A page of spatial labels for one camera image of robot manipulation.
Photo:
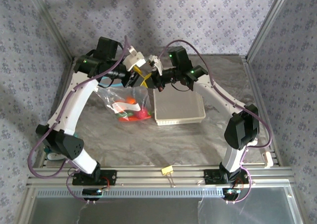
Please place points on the grey metal panel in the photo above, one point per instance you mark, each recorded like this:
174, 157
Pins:
148, 211

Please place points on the aluminium frame post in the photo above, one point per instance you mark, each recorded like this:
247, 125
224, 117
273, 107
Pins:
53, 27
267, 23

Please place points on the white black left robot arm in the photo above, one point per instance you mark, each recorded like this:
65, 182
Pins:
71, 105

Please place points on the aluminium right side rail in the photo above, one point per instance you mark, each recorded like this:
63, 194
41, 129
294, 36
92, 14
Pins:
255, 90

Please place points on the aluminium right frame post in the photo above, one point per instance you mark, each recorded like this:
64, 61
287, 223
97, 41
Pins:
267, 23

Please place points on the red pepper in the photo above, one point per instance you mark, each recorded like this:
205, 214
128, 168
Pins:
141, 114

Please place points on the aluminium left side rail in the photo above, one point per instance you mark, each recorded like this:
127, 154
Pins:
63, 85

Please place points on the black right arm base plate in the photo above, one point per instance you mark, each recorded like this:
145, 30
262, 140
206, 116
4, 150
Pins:
210, 177

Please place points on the small controller board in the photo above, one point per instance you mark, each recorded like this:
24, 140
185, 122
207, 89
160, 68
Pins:
231, 192
91, 192

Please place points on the red orange toy carrot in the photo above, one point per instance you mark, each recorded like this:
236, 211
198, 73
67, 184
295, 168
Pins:
131, 119

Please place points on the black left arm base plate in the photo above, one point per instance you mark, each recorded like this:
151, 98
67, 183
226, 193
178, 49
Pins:
111, 177

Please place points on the right small controller board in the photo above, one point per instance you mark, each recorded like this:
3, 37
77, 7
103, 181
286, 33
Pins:
231, 192

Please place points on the teal white plastic bracket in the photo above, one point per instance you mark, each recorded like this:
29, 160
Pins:
54, 157

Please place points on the orange toy tangerine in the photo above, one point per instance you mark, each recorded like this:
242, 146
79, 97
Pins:
130, 100

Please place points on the aluminium left frame post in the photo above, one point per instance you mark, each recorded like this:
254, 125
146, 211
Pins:
53, 27

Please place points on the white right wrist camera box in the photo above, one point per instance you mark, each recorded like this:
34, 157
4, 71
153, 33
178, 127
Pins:
155, 61

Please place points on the aluminium frame cross rail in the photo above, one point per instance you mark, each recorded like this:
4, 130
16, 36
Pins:
148, 177

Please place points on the white perforated plastic basket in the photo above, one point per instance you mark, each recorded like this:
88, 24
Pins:
178, 105

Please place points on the clear zip-top bag blue zipper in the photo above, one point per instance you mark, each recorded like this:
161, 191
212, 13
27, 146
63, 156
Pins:
111, 97

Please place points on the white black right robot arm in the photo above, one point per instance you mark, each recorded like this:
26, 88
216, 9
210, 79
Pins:
223, 97

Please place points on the left small controller board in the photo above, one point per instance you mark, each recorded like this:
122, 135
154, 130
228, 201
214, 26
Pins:
91, 192

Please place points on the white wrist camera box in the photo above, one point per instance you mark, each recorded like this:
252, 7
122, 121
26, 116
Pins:
155, 61
135, 59

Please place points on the yellow binder clip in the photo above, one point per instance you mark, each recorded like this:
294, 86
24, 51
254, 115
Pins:
167, 170

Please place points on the green toy chili pepper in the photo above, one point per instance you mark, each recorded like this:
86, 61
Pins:
125, 114

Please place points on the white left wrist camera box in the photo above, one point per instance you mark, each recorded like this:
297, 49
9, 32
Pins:
135, 59

